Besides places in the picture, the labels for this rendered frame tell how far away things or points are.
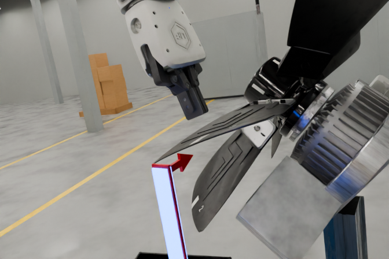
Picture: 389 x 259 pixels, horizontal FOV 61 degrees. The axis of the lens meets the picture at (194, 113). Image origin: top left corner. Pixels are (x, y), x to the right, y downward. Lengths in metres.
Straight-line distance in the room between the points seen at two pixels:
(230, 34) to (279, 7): 5.20
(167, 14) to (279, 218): 0.40
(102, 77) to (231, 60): 3.36
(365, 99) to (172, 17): 0.39
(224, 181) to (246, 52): 7.23
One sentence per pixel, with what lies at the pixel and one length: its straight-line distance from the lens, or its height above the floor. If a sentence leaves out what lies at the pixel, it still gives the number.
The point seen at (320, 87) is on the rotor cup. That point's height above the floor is 1.20.
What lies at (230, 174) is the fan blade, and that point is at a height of 1.02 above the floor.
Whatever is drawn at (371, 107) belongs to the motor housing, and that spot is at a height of 1.16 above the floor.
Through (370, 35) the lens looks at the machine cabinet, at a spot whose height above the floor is 1.07.
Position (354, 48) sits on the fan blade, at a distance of 1.00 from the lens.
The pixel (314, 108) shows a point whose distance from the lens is 0.69.
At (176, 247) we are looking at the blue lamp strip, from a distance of 0.41.
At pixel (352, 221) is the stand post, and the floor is 0.89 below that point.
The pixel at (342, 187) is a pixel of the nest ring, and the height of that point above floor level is 1.03.
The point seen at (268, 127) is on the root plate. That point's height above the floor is 1.12.
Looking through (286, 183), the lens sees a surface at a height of 1.04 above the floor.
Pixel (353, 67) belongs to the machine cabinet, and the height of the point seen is 0.59.
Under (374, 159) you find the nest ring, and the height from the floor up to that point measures 1.09.
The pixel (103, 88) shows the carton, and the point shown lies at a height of 0.69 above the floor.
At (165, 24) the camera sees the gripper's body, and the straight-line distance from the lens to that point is 0.46.
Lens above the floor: 1.31
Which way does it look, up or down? 11 degrees down
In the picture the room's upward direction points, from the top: 9 degrees counter-clockwise
